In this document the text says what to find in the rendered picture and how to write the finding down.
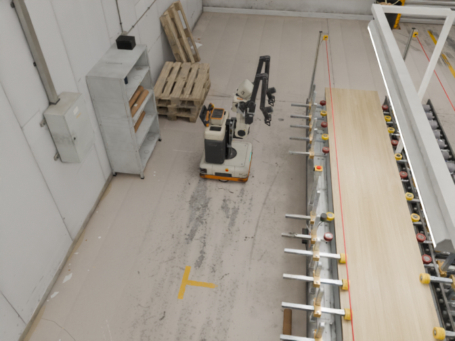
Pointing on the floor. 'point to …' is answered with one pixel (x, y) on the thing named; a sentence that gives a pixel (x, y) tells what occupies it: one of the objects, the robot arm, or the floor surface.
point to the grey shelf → (140, 71)
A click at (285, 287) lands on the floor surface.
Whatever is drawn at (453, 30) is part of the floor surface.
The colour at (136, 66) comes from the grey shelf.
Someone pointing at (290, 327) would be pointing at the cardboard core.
